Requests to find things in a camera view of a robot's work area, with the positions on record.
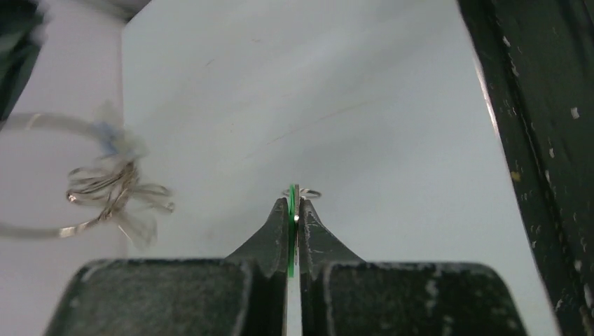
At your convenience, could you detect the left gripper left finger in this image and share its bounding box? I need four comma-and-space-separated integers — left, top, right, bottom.
45, 198, 289, 335

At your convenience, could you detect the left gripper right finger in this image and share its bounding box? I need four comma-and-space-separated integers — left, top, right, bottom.
298, 200, 526, 336

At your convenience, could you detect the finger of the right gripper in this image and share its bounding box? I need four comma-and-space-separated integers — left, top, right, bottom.
1, 0, 44, 121
459, 1, 593, 335

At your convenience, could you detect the green tag key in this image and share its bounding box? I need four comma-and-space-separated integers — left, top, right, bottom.
282, 184, 322, 277

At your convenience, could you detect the large silver keyring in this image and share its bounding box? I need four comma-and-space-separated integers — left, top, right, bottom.
1, 113, 175, 249

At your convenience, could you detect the blue tag key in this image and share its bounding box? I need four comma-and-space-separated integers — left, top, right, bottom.
93, 101, 148, 159

